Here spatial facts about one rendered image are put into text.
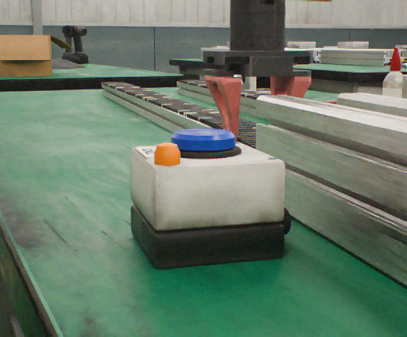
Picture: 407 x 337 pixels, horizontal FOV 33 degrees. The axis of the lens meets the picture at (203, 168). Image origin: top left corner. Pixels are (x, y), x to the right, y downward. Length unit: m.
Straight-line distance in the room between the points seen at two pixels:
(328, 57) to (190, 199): 3.71
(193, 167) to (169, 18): 11.81
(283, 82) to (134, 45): 11.22
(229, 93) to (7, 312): 1.26
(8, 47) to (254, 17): 1.97
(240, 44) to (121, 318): 0.42
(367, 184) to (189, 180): 0.10
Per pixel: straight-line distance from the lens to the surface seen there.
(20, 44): 2.62
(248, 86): 1.55
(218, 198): 0.39
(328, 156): 0.44
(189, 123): 0.88
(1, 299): 1.83
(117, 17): 11.86
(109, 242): 0.45
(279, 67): 0.70
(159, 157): 0.38
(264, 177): 0.40
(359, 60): 3.82
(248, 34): 0.70
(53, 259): 0.42
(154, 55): 12.08
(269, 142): 0.54
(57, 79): 2.53
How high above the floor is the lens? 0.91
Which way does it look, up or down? 11 degrees down
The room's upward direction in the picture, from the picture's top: straight up
